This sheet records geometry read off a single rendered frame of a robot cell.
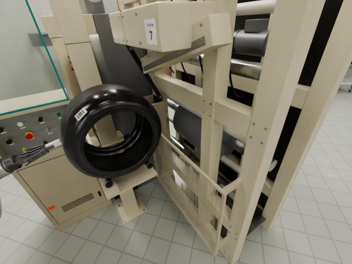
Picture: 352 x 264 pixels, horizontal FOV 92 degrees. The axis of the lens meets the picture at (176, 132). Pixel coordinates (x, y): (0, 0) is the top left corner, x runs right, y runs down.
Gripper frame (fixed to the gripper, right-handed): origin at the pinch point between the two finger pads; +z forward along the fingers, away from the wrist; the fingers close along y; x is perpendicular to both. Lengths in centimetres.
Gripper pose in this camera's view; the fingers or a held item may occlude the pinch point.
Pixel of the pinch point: (54, 144)
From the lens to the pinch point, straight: 108.6
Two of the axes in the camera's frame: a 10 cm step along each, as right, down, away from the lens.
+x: 1.7, 7.8, 6.0
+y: -5.4, -4.3, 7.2
